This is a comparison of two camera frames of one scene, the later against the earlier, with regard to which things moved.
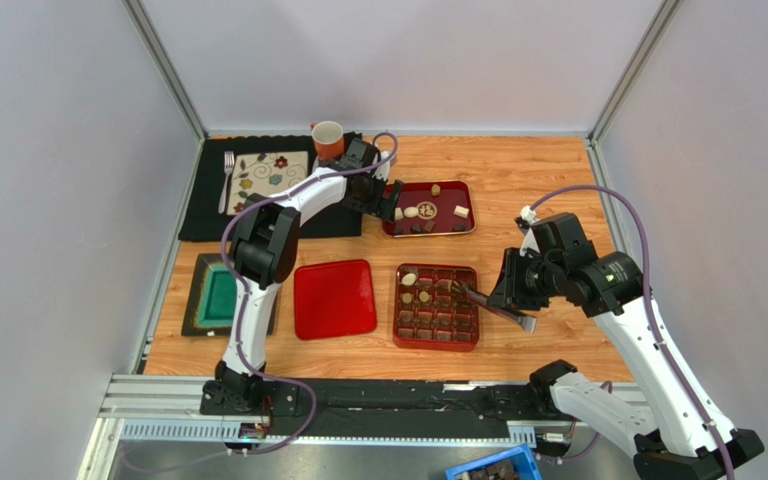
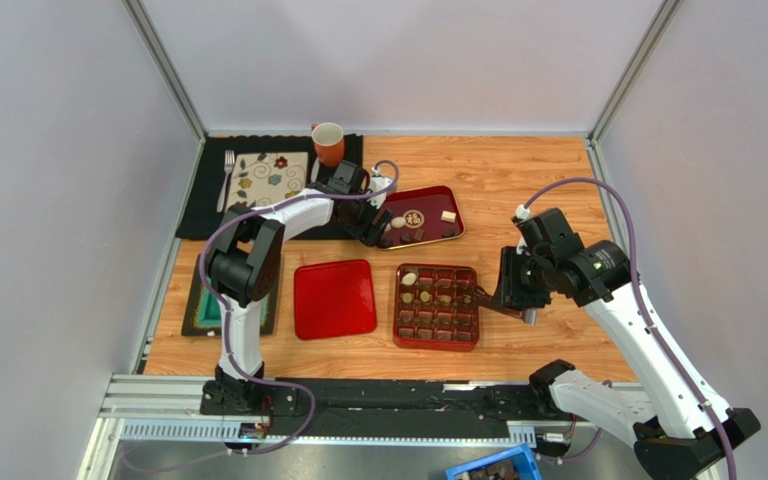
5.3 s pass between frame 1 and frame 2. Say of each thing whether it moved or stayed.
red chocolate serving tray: moved
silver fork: stayed
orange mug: stayed
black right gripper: stayed
